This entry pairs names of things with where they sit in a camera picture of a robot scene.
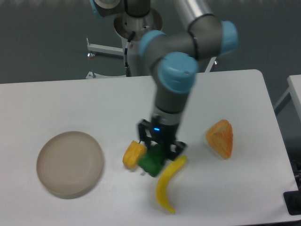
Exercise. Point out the white side table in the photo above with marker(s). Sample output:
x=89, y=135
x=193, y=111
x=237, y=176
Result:
x=293, y=92

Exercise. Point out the black device at edge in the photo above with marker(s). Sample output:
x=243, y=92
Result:
x=293, y=202

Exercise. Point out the yellow bell pepper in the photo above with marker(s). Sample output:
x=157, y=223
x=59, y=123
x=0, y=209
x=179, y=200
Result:
x=133, y=154

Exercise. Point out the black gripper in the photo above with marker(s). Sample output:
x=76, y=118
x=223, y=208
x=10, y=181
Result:
x=162, y=133

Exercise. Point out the yellow banana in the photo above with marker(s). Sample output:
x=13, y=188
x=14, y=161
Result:
x=168, y=173

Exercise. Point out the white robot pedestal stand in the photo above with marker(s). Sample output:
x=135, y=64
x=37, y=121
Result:
x=130, y=30

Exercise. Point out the beige round plate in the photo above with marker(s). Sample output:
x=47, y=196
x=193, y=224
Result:
x=70, y=164

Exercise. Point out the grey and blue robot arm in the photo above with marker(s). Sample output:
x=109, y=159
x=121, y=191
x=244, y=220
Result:
x=172, y=61

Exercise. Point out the orange pastry bread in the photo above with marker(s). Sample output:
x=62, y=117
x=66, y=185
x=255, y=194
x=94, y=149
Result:
x=220, y=138

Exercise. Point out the green bell pepper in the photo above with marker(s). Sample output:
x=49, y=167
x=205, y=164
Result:
x=153, y=161

